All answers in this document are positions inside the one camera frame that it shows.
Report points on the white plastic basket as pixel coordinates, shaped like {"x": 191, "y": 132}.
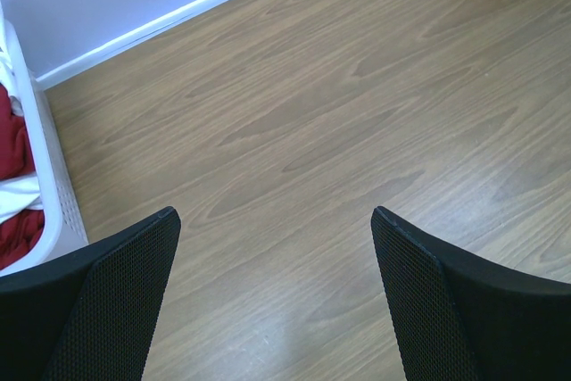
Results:
{"x": 64, "y": 230}

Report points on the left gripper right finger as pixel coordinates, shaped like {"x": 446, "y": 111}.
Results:
{"x": 458, "y": 316}

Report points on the white garment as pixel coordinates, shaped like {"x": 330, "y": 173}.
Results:
{"x": 19, "y": 183}

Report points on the dark red t shirt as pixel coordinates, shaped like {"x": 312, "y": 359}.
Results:
{"x": 22, "y": 215}

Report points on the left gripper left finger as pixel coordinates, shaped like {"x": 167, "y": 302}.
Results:
{"x": 89, "y": 314}

